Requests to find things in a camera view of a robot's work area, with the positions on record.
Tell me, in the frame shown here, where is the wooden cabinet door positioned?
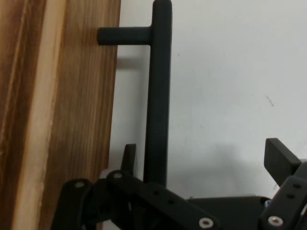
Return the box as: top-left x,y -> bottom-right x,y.
11,0 -> 122,230

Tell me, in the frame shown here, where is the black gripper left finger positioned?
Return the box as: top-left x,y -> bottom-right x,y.
49,143 -> 223,230

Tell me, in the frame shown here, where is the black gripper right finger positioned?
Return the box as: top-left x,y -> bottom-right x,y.
258,138 -> 307,230

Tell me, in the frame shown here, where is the black drawer handle bar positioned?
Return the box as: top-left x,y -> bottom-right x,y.
97,0 -> 173,190

